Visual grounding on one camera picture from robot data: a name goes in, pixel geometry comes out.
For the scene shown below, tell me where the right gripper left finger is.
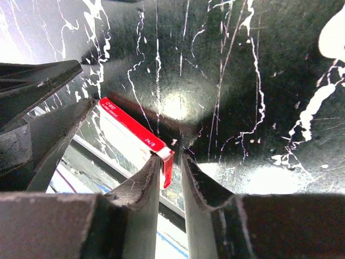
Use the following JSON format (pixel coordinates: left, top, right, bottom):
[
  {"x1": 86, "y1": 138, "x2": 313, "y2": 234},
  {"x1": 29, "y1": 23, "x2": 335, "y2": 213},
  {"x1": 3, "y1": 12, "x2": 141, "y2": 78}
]
[{"x1": 1, "y1": 155, "x2": 161, "y2": 258}]

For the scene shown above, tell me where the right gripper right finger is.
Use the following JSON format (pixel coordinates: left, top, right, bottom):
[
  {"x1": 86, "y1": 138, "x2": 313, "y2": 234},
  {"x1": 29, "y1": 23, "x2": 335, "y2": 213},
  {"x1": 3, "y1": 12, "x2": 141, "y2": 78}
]
[{"x1": 181, "y1": 154, "x2": 344, "y2": 258}]

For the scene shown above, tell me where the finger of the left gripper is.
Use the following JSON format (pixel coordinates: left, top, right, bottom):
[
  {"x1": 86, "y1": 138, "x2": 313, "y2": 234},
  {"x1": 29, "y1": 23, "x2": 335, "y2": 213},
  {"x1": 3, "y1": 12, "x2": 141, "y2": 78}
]
[
  {"x1": 1, "y1": 60, "x2": 82, "y2": 132},
  {"x1": 1, "y1": 98, "x2": 96, "y2": 192}
]

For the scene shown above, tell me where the staples box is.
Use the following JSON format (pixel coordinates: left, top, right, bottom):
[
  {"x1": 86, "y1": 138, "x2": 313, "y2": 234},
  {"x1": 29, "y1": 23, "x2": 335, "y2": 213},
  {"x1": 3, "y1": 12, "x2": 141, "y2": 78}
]
[{"x1": 98, "y1": 98, "x2": 175, "y2": 189}]

